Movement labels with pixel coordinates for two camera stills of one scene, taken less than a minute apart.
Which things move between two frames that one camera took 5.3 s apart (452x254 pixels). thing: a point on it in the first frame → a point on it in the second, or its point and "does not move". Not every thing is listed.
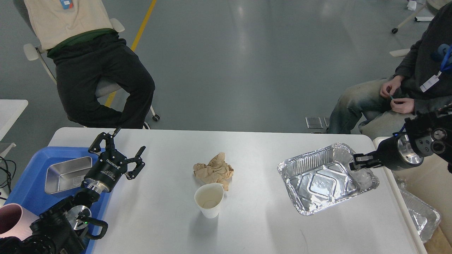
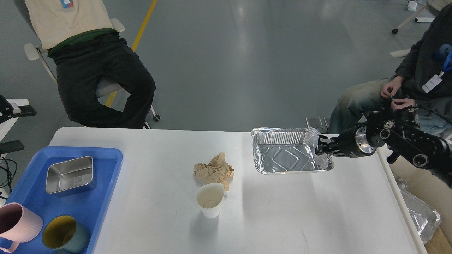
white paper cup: x=208 y=196 does not move
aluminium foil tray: x=315 y=180 → x=278 y=150
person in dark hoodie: x=422 y=85 does not move
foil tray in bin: x=426 y=218 does not move
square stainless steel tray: x=67 y=175 does not move
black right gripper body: x=397 y=153 → x=352 y=142
